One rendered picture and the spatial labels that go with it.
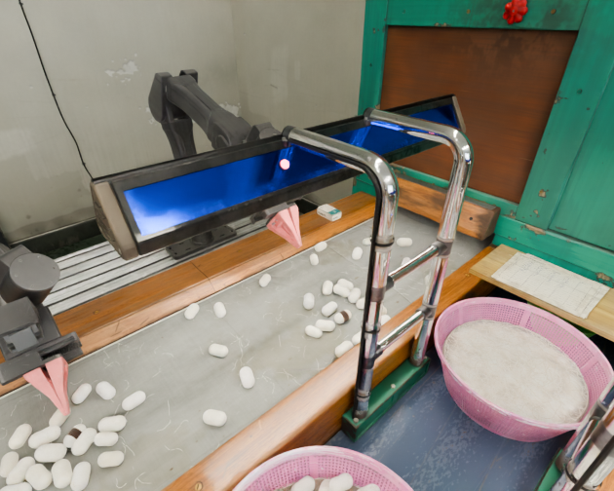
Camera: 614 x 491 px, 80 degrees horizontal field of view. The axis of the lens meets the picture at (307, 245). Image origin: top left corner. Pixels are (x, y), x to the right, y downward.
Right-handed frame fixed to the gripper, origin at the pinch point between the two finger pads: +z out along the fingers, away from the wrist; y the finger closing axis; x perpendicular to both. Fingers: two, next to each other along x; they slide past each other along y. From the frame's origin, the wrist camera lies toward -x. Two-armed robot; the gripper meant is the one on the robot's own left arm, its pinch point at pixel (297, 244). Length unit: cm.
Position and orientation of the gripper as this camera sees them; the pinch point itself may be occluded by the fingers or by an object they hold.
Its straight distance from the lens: 72.9
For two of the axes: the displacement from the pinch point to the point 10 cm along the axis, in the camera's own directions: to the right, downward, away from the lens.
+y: 7.5, -3.6, 5.6
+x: -4.3, 3.7, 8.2
